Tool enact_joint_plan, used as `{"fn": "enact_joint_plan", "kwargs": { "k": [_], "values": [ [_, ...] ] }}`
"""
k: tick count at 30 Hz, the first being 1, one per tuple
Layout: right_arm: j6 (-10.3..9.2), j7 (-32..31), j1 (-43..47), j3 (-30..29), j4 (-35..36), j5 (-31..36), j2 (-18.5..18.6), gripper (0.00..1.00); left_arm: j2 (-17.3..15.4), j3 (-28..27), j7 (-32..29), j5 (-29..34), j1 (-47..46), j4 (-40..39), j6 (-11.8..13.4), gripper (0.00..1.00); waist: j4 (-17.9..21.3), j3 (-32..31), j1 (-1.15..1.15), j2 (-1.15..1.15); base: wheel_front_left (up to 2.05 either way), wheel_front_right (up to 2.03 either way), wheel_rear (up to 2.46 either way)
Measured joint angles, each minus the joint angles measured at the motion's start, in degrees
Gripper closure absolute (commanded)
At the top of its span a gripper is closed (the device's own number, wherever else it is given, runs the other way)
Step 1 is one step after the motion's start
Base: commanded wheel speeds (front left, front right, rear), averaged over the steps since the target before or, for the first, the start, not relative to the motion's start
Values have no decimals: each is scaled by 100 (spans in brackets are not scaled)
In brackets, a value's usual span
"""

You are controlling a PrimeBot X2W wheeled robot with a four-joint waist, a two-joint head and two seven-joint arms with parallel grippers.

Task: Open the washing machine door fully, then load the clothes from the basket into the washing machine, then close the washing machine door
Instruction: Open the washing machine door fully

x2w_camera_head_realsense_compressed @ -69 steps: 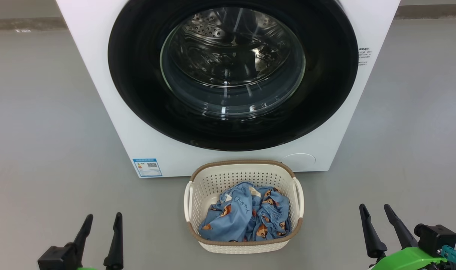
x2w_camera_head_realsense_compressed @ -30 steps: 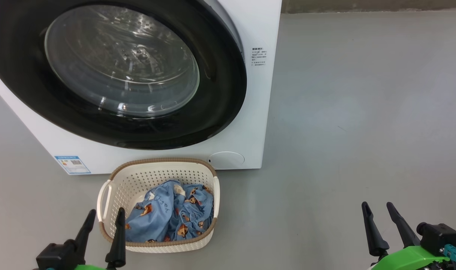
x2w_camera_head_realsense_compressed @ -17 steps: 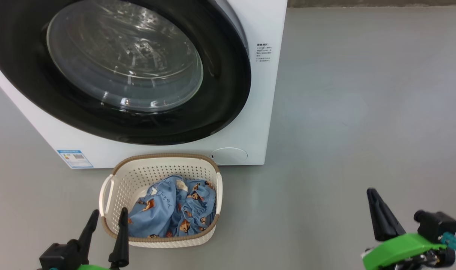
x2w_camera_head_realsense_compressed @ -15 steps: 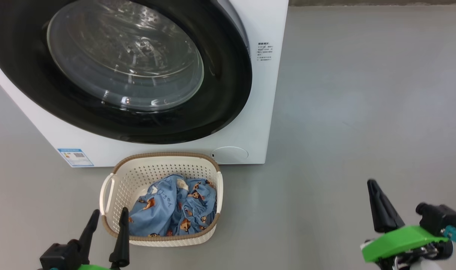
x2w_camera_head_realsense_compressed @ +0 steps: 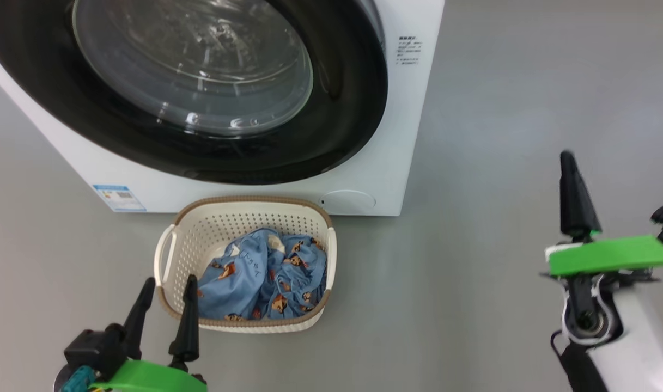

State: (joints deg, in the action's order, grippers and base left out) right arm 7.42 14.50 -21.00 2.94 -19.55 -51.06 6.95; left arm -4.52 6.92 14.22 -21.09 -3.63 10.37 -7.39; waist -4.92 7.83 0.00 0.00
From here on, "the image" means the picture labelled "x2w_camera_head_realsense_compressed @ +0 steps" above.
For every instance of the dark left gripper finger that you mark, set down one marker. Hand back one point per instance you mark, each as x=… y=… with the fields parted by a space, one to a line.
x=138 y=318
x=188 y=326

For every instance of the teal left camera connector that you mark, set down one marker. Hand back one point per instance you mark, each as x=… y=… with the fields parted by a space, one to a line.
x=79 y=379

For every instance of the round white filter cover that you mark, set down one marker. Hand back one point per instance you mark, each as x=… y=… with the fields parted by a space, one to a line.
x=347 y=201

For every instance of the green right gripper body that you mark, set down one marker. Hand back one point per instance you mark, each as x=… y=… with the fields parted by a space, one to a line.
x=609 y=256

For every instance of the white front-load washing machine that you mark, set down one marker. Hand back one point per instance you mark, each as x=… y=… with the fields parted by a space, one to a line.
x=385 y=109

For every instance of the black rimmed glass washer door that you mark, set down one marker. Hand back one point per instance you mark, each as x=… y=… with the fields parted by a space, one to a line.
x=342 y=109

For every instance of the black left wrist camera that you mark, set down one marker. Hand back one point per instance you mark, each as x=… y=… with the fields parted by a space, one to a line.
x=94 y=348

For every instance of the blue energy label sticker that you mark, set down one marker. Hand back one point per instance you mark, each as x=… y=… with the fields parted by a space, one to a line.
x=119 y=197

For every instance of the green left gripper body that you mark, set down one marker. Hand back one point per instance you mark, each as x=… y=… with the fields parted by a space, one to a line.
x=146 y=378

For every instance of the cream perforated laundry basket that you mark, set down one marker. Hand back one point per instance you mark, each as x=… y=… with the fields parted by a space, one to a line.
x=217 y=228

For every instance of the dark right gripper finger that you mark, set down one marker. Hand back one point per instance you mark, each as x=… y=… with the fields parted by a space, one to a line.
x=575 y=201

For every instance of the printed text warning label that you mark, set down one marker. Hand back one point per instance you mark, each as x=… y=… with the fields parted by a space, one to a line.
x=408 y=50

